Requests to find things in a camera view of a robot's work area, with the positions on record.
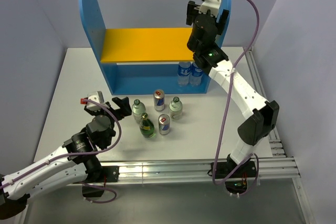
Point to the left clear Chang bottle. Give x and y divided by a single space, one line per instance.
138 108

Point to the front Red Bull can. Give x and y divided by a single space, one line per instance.
164 124

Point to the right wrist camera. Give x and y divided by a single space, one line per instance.
210 5

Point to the blue and yellow shelf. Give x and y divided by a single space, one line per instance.
138 61

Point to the right clear Chang bottle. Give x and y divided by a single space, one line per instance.
176 108

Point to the left Pocari Sweat bottle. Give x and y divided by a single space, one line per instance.
183 73

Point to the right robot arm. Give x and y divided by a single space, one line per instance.
260 115

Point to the front aluminium rail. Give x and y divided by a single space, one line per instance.
161 172

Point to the green Perrier bottle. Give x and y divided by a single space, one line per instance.
146 126

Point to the rear Red Bull can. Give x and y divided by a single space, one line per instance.
159 100

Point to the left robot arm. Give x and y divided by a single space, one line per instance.
74 162

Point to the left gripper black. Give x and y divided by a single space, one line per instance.
125 109

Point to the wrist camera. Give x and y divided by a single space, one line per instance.
210 5
92 100

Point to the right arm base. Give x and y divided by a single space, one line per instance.
241 180

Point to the clear chang bottle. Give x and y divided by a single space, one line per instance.
176 108
138 108

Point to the red bull can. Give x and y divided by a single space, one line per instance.
164 124
159 100

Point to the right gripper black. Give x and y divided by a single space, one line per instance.
193 9

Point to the right Pocari Sweat bottle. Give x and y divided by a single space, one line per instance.
195 75

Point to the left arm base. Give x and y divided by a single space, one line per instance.
108 174

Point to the pocari sweat bottle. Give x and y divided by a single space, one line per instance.
183 73
195 75

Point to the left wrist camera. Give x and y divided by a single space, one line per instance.
92 100

